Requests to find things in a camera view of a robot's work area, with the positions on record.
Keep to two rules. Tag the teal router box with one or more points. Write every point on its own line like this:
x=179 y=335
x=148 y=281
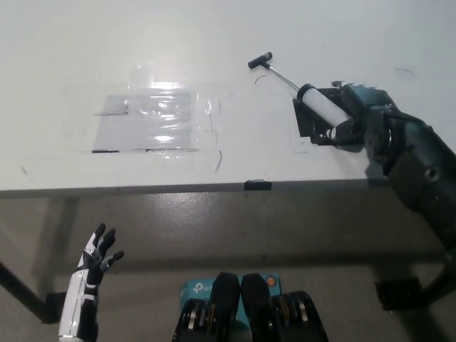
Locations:
x=196 y=288

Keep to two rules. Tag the clear film over grey sheet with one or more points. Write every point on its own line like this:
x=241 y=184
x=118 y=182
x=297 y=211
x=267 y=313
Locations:
x=149 y=121

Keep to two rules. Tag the black floor bracket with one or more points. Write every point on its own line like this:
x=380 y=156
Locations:
x=399 y=294
x=53 y=308

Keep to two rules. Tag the black diagonal table brace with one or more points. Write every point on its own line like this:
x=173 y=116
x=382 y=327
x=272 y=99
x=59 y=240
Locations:
x=21 y=288
x=441 y=281

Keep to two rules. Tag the black tape square patch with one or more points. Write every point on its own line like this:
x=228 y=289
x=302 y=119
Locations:
x=305 y=123

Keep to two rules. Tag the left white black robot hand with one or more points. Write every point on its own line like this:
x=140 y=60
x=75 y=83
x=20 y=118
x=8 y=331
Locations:
x=93 y=256

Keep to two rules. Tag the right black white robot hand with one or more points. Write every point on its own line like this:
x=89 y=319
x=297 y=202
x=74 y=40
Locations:
x=363 y=103

